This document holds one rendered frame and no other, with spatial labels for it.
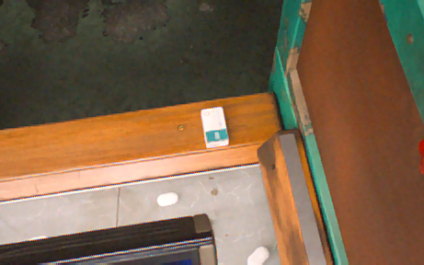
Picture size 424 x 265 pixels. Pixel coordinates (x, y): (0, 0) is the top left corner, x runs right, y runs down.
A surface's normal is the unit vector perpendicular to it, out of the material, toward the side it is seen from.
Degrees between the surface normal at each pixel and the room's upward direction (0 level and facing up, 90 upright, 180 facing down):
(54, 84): 0
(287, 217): 67
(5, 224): 0
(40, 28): 0
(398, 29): 90
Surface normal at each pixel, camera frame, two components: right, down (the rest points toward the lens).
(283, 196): -0.91, -0.04
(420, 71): -0.99, 0.15
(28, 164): 0.00, -0.44
